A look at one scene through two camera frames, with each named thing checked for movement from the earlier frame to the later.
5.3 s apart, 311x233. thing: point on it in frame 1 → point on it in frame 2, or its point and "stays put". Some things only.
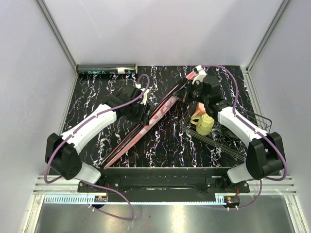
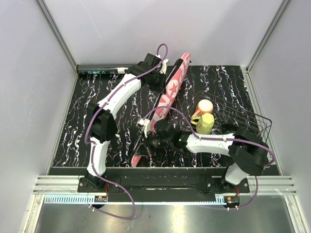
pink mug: [200, 109] stays put
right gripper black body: [194, 92] → [154, 141]
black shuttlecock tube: [107, 69] stays put
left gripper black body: [136, 114] → [156, 82]
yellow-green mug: [204, 124] stays put
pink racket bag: [153, 121] → [172, 87]
